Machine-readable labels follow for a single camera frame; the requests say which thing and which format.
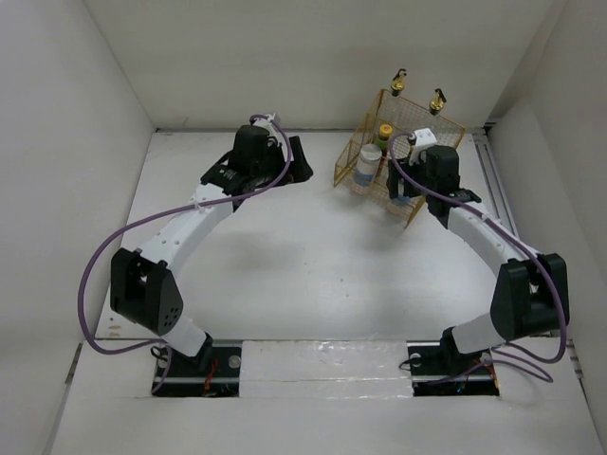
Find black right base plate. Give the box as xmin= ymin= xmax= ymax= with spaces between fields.
xmin=399 ymin=341 xmax=500 ymax=397

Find clear glass oil bottle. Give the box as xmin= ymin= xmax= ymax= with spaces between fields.
xmin=420 ymin=88 xmax=447 ymax=132

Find spice jar silver lid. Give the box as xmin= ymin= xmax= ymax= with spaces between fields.
xmin=354 ymin=143 xmax=381 ymax=187
xmin=391 ymin=181 xmax=411 ymax=207

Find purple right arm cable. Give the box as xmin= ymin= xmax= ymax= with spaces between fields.
xmin=386 ymin=131 xmax=570 ymax=386

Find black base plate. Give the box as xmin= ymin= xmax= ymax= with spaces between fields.
xmin=151 ymin=340 xmax=243 ymax=398
xmin=399 ymin=341 xmax=500 ymax=397

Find brown sauce bottle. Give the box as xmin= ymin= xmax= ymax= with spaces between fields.
xmin=373 ymin=123 xmax=394 ymax=161

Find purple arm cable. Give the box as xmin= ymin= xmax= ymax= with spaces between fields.
xmin=76 ymin=113 xmax=291 ymax=394
xmin=386 ymin=131 xmax=570 ymax=386

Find aluminium side rail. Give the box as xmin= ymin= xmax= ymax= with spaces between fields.
xmin=458 ymin=127 xmax=518 ymax=234

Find gold wire basket rack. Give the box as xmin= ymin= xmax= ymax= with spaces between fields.
xmin=334 ymin=89 xmax=465 ymax=224

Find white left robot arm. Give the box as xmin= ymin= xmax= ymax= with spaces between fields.
xmin=110 ymin=118 xmax=313 ymax=376

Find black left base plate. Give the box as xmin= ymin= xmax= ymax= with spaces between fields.
xmin=151 ymin=340 xmax=243 ymax=398

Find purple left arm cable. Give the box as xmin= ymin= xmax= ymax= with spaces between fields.
xmin=76 ymin=113 xmax=291 ymax=394

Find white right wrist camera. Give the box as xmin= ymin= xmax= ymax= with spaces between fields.
xmin=409 ymin=128 xmax=437 ymax=164

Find glass oil bottle dark liquid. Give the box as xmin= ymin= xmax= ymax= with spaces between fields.
xmin=382 ymin=68 xmax=407 ymax=125

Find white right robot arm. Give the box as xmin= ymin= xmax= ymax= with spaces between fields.
xmin=389 ymin=145 xmax=570 ymax=373

